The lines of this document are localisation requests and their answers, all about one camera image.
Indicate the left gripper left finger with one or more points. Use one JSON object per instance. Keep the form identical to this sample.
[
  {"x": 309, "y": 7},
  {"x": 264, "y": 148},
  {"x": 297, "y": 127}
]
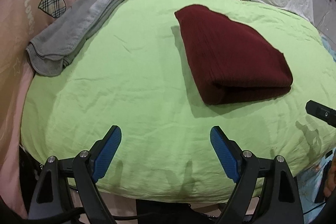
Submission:
[{"x": 90, "y": 166}]

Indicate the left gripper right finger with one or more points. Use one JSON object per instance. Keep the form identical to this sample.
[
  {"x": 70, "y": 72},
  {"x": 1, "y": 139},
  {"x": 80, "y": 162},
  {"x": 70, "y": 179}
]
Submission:
[{"x": 242, "y": 167}]

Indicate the dark red knit sweater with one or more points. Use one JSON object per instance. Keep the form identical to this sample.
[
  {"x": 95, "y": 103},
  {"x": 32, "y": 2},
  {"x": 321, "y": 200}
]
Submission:
[{"x": 230, "y": 61}]

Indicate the person's right hand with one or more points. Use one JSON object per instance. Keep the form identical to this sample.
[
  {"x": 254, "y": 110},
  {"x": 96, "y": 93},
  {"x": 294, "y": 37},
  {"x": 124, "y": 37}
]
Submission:
[{"x": 330, "y": 181}]

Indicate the light green bed sheet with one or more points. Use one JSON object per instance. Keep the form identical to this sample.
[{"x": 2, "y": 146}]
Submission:
[{"x": 133, "y": 73}]

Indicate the grey folded towel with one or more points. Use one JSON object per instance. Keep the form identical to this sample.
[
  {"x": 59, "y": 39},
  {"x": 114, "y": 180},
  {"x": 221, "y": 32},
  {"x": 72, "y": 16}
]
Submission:
[{"x": 56, "y": 46}]

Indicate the pink heart pattern pillow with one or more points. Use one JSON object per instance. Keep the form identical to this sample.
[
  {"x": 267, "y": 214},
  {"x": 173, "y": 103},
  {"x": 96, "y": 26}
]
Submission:
[{"x": 21, "y": 20}]

